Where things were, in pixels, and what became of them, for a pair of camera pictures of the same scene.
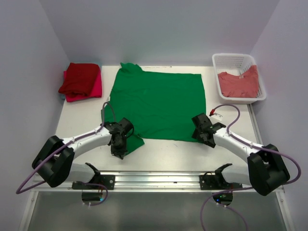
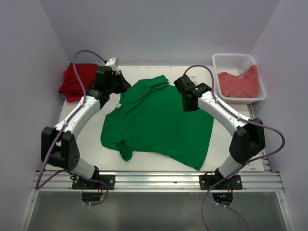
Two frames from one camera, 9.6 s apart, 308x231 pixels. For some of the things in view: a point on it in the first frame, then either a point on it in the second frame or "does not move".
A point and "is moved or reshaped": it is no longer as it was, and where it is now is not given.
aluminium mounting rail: [150, 182] does not move
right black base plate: [210, 182] does not move
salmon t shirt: [244, 85] does not move
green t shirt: [161, 106] is moved or reshaped
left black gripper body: [121, 146] to [113, 87]
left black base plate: [108, 180] does not move
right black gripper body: [197, 134] to [187, 107]
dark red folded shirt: [79, 79] does not move
